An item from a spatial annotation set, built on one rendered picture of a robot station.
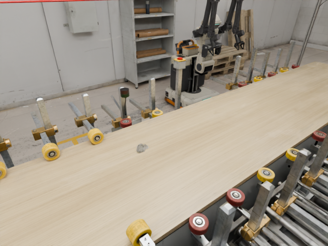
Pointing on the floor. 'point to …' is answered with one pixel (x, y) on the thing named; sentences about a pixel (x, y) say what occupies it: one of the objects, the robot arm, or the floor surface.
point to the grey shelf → (137, 77)
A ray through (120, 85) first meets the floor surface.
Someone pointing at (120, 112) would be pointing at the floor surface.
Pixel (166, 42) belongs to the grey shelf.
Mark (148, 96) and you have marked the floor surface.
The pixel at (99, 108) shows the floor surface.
